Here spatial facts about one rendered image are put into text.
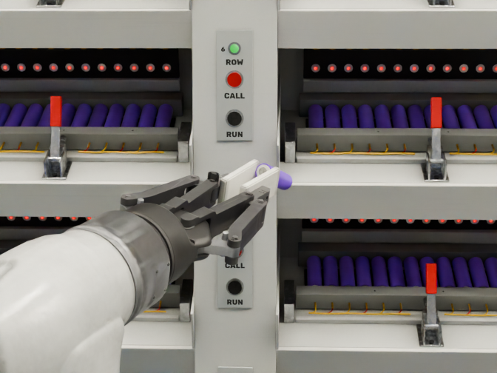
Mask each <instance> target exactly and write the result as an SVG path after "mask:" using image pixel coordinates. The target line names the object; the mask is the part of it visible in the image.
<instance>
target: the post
mask: <svg viewBox="0 0 497 373"><path fill-rule="evenodd" d="M216 30H253V141H217V49H216ZM278 74H279V48H277V0H192V118H193V175H197V176H199V177H200V181H205V180H206V179H207V178H208V172H211V171H212V172H218V173H219V174H220V176H221V175H222V174H225V173H228V174H230V173H232V172H233V171H235V170H236V169H239V168H240V167H242V166H243V165H245V164H247V163H248V162H250V161H252V160H254V159H255V160H258V161H259V165H260V164H269V165H271V166H273V167H277V101H278ZM277 226H278V218H277V194H276V195H274V196H272V197H270V198H269V200H268V203H267V207H266V215H265V220H264V224H263V227H262V228H261V229H260V230H259V231H258V232H257V234H256V235H255V236H254V237H253V238H252V308H218V307H217V255H211V254H209V256H208V257H207V258H206V259H204V260H201V261H195V262H194V286H195V373H218V367H252V373H276V297H277Z"/></svg>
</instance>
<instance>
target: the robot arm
mask: <svg viewBox="0 0 497 373"><path fill-rule="evenodd" d="M258 165H259V161H258V160H255V159H254V160H252V161H250V162H248V163H247V164H245V165H243V166H242V167H240V168H239V169H236V170H235V171H233V172H232V173H230V174H228V173H225V174H222V175H221V176H220V174H219V173H218V172H212V171H211V172H208V178H207V179H206V180H205V181H200V177H199V176H197V175H188V176H186V177H183V178H179V179H177V180H174V181H170V182H169V183H166V184H162V185H160V186H156V187H153V188H151V189H148V190H145V191H143V192H134V193H127V194H122V195H121V203H120V210H112V211H108V212H104V213H102V214H100V215H98V216H96V217H94V218H92V219H90V220H88V221H86V222H85V223H83V224H81V225H77V226H74V227H73V228H71V229H68V230H67V231H66V232H64V233H62V234H59V235H45V236H42V237H40V238H36V239H33V240H31V241H28V242H25V243H23V244H21V245H19V246H17V247H15V248H12V249H11V250H9V251H7V252H5V253H3V254H2V255H0V373H119V372H120V359H121V347H122V343H123V338H124V330H125V329H124V327H125V325H127V324H128V323H130V322H131V321H132V320H134V318H135V317H137V316H138V315H139V314H141V313H142V312H144V311H146V310H147V309H148V308H149V307H151V306H153V305H154V304H156V303H157V302H158V301H159V300H160V299H161V298H162V297H163V295H164V294H165V292H166V289H167V286H168V285H169V284H170V283H172V282H173V281H175V280H177V279H178V278H179V277H180V276H181V275H182V274H183V273H184V272H185V271H186V270H187V268H188V267H189V266H190V264H191V263H192V262H195V261H201V260H204V259H206V258H207V257H208V256H209V254H211V255H220V256H221V257H225V263H227V264H228V265H236V264H237V263H238V258H239V254H240V251H241V250H242V249H243V248H244V247H245V246H246V244H247V243H248V242H249V241H250V240H251V239H252V238H253V237H254V236H255V235H256V234H257V232H258V231H259V230H260V229H261V228H262V227H263V224H264V220H265V215H266V207H267V203H268V200H269V198H270V197H272V196H274V195H276V194H277V186H278V181H279V176H280V168H278V167H274V168H272V169H270V170H269V171H267V172H264V173H263V174H262V175H259V176H257V177H256V175H255V171H256V168H257V167H258ZM185 189H186V194H184V192H185ZM216 200H217V205H216V206H214V205H215V204H216ZM226 230H229V231H226ZM221 233H223V235H222V236H221V237H219V238H218V239H217V240H212V239H213V238H214V237H215V236H217V235H219V234H221Z"/></svg>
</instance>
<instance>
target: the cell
mask: <svg viewBox="0 0 497 373"><path fill-rule="evenodd" d="M272 168H274V167H273V166H271V165H269V164H260V165H258V167H257V168H256V171H255V175H256V177H257V176H259V175H262V174H263V173H264V172H267V171H269V170H270V169H272ZM291 185H292V177H291V176H290V175H289V174H287V173H285V172H283V171H281V170H280V176H279V181H278V186H277V188H279V189H282V190H286V189H288V188H290V187H291Z"/></svg>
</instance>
